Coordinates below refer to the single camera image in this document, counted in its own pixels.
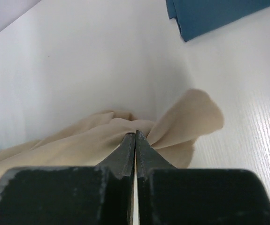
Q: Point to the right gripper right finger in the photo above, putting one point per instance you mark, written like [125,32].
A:
[171,196]

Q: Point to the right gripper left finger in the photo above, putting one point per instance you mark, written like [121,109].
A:
[71,195]

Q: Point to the beige t shirt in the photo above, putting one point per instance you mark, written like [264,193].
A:
[92,139]

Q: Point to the folded blue t shirt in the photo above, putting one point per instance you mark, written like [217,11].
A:
[198,17]

